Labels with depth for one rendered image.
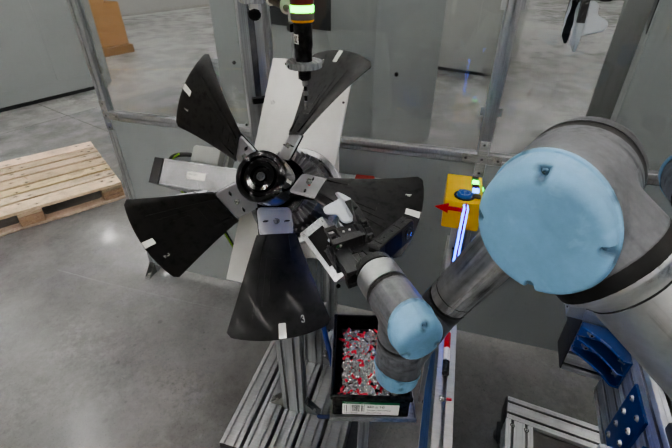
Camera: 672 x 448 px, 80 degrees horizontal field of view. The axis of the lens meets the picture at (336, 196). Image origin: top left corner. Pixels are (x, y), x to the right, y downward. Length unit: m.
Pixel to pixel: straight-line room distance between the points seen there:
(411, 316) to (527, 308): 1.49
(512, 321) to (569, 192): 1.77
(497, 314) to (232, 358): 1.26
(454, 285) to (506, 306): 1.37
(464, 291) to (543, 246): 0.31
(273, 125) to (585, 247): 1.01
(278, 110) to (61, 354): 1.68
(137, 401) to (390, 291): 1.63
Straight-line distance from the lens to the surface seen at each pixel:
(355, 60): 0.95
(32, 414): 2.28
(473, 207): 1.14
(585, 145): 0.42
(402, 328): 0.59
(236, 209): 1.00
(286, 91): 1.27
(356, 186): 0.92
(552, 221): 0.37
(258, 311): 0.91
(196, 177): 1.17
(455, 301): 0.70
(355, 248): 0.72
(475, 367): 2.12
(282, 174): 0.88
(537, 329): 2.15
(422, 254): 1.87
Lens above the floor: 1.65
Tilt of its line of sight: 31 degrees down
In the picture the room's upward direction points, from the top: straight up
